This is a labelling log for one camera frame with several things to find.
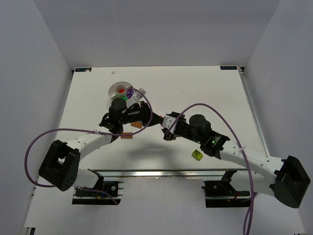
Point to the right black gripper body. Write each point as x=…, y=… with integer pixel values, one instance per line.
x=172, y=126

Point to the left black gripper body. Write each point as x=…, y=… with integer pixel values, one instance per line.
x=147, y=113

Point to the purple butterfly lego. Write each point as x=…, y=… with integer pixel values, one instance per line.
x=130, y=93

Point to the lime lego with print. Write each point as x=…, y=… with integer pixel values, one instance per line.
x=197, y=155

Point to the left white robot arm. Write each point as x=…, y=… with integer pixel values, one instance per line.
x=60, y=166

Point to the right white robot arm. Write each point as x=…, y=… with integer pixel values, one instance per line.
x=284, y=179

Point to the upper orange flat lego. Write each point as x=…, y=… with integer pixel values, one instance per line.
x=137, y=124

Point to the orange flat lego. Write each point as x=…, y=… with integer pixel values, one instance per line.
x=137, y=124
x=127, y=135

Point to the lower orange flat lego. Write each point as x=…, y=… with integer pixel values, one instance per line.
x=127, y=135

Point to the white round divided container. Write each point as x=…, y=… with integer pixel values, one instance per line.
x=114, y=88

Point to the right blue table label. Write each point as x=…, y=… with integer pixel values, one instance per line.
x=228, y=67

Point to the blue table label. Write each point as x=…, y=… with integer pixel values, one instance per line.
x=83, y=69
x=228, y=67

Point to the left blue table label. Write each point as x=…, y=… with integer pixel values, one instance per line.
x=83, y=69

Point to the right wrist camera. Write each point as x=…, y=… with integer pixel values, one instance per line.
x=169, y=124

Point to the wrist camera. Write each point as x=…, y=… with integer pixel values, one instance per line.
x=169, y=124
x=139, y=94

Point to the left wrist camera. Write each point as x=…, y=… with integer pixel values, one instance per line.
x=139, y=94

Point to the aluminium table frame rail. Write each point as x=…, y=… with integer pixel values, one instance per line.
x=194, y=173

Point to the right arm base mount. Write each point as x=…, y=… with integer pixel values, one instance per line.
x=221, y=194

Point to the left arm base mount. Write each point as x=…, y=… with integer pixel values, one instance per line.
x=110, y=194

